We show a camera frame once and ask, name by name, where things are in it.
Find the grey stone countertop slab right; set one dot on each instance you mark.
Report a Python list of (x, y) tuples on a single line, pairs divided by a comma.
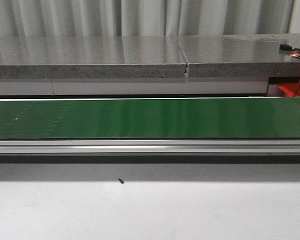
[(240, 55)]

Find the grey stone countertop slab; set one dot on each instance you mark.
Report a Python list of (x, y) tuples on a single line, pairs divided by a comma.
[(240, 55), (91, 57)]

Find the grey stone countertop slab left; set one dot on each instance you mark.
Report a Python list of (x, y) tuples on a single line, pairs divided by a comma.
[(91, 57)]

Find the green conveyor belt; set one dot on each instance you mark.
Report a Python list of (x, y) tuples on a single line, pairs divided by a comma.
[(151, 118)]

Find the red plastic bin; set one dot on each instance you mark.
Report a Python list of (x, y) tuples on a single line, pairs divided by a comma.
[(290, 89)]

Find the black connector plug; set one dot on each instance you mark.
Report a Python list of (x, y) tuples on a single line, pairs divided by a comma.
[(285, 47)]

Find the white cabinet panel under counter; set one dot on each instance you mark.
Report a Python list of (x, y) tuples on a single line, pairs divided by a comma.
[(208, 85)]

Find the grey curtain backdrop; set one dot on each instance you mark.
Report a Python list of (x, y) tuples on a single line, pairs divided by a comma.
[(147, 18)]

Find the aluminium conveyor side rail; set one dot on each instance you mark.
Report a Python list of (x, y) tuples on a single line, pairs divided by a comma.
[(151, 147)]

